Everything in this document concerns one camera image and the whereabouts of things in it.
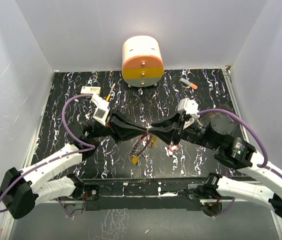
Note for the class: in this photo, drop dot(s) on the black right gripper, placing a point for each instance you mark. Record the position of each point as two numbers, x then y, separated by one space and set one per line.
167 136

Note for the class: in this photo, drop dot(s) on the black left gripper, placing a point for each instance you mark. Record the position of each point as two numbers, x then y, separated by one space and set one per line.
119 134

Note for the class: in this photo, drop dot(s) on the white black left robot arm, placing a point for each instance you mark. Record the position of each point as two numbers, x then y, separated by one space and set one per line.
21 190

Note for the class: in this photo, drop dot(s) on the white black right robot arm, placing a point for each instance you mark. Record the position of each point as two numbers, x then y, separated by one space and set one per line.
231 151

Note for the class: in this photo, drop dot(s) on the yellow and white pen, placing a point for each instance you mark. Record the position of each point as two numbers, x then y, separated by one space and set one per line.
111 90

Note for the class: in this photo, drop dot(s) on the dark paperback book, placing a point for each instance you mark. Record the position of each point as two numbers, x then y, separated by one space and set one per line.
206 118

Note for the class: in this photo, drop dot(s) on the white small cardboard box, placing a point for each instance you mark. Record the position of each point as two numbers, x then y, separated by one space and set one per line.
90 90

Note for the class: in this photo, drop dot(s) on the orange and grey marker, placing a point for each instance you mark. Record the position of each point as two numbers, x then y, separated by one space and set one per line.
188 83

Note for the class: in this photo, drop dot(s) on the round three-colour drawer cabinet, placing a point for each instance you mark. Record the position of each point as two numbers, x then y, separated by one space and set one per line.
142 64

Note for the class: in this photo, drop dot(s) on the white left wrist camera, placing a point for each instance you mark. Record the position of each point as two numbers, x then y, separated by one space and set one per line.
102 109

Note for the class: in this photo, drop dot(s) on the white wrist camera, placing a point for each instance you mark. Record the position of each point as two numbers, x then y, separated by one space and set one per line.
189 107
102 109

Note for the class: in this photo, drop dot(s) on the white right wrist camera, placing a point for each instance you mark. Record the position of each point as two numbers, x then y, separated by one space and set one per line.
189 107

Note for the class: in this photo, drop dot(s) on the aluminium frame rail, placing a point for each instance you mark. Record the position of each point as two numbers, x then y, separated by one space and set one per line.
140 217

